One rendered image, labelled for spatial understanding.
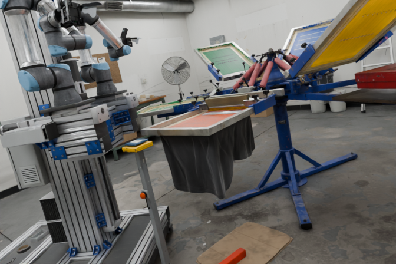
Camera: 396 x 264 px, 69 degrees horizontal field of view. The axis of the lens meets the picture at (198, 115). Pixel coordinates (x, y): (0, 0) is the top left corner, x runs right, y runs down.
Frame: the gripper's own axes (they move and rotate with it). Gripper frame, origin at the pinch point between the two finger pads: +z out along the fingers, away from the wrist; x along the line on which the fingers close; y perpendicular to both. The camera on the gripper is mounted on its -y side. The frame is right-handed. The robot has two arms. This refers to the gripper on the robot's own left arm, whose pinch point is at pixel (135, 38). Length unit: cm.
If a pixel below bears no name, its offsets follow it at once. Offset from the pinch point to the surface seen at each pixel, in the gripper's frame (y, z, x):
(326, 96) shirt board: 56, 33, 155
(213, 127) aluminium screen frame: 54, -69, 115
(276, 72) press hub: 42, 69, 105
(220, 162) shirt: 80, -57, 112
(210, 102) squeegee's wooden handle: 55, -9, 79
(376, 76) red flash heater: 34, -20, 188
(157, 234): 119, -87, 81
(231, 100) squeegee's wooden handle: 52, -12, 99
